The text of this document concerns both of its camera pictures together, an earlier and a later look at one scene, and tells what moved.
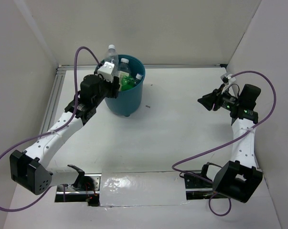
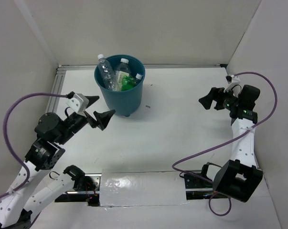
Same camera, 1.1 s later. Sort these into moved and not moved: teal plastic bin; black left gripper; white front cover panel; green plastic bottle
Moved: black left gripper
Not moved: green plastic bottle; white front cover panel; teal plastic bin
